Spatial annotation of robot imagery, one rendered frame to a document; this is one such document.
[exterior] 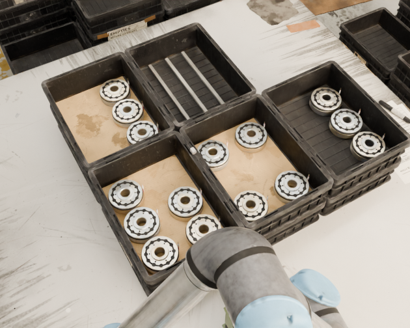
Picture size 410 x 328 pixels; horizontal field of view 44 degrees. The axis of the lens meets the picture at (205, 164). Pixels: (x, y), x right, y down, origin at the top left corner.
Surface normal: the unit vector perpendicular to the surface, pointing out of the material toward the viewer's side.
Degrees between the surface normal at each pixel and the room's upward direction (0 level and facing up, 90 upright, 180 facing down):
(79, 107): 0
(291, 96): 90
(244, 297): 34
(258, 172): 0
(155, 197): 0
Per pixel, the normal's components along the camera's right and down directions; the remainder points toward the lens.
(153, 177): 0.00, -0.56
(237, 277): -0.53, -0.41
